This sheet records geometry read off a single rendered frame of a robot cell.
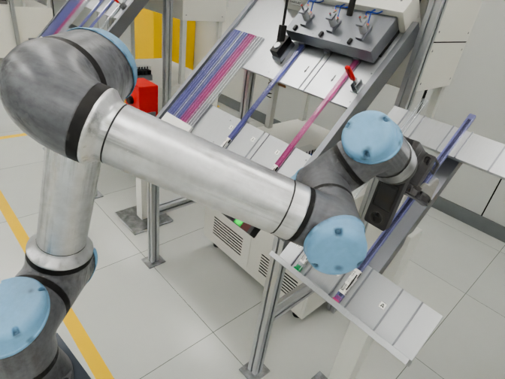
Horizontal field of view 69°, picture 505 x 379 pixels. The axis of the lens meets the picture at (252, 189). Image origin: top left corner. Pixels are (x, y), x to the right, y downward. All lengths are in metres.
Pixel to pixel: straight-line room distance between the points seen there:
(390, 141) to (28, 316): 0.60
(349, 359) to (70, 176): 0.90
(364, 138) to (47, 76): 0.39
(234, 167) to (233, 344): 1.24
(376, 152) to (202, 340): 1.23
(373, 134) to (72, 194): 0.47
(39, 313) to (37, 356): 0.08
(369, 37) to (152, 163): 0.91
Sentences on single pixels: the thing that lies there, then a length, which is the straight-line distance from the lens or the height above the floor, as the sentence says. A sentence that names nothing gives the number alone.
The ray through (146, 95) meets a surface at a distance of 1.83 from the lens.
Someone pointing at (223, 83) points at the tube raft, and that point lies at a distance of 1.41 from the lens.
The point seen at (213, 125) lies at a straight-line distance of 1.32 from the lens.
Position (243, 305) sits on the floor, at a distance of 1.74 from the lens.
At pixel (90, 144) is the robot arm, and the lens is 0.44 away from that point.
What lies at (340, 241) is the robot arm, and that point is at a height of 1.03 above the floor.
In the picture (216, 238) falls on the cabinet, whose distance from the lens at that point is 1.90.
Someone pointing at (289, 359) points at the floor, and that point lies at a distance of 1.60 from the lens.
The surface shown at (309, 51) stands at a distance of 1.34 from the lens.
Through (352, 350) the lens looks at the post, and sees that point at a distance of 1.17.
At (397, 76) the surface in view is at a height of 1.04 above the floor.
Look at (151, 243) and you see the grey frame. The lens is 1.82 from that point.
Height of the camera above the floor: 1.28
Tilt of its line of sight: 30 degrees down
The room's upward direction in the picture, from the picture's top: 9 degrees clockwise
